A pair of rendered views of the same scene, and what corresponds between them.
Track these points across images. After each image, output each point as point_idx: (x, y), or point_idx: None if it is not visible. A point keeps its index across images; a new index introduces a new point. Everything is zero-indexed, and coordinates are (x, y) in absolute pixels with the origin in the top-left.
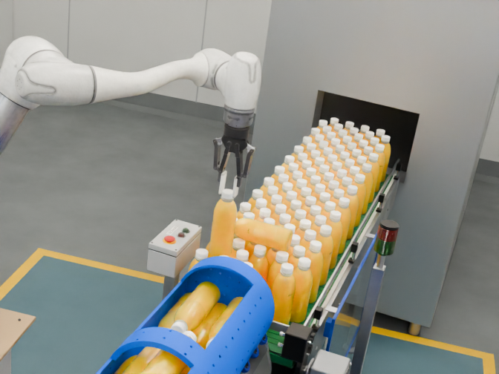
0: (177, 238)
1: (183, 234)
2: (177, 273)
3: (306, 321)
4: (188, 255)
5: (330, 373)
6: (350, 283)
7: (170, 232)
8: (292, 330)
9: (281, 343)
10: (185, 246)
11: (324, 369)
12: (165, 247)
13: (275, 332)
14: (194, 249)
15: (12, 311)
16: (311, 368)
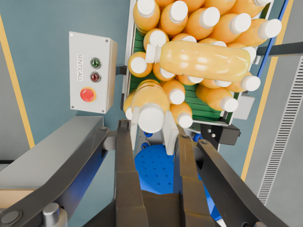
0: (93, 85)
1: (97, 78)
2: (113, 97)
3: (233, 113)
4: (113, 76)
5: (239, 118)
6: (282, 13)
7: (80, 74)
8: (223, 139)
9: (208, 113)
10: (108, 90)
11: (235, 116)
12: (91, 110)
13: (202, 103)
14: (114, 57)
15: (30, 191)
16: (226, 116)
